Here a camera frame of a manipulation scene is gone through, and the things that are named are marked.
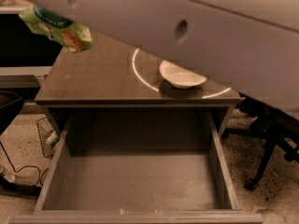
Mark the grey wooden cabinet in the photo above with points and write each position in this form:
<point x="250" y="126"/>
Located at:
<point x="114" y="74"/>

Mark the black bin at left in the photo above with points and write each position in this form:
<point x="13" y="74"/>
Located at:
<point x="11" y="105"/>

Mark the white paper bowl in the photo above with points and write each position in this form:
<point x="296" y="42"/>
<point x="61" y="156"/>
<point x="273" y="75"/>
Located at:
<point x="180" y="77"/>

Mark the open grey top drawer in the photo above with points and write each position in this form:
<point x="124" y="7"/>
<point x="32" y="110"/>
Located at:
<point x="114" y="167"/>

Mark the black office chair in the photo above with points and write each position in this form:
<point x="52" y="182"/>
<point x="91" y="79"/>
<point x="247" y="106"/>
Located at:
<point x="275" y="127"/>

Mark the black wire basket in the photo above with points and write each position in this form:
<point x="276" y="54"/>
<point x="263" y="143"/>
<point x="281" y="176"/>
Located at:
<point x="47" y="136"/>

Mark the green rice chip bag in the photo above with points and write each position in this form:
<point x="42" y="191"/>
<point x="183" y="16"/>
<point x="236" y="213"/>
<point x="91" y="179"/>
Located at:
<point x="75" y="36"/>

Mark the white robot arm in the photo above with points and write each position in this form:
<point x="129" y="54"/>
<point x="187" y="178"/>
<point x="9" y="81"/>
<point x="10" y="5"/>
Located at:
<point x="251" y="45"/>

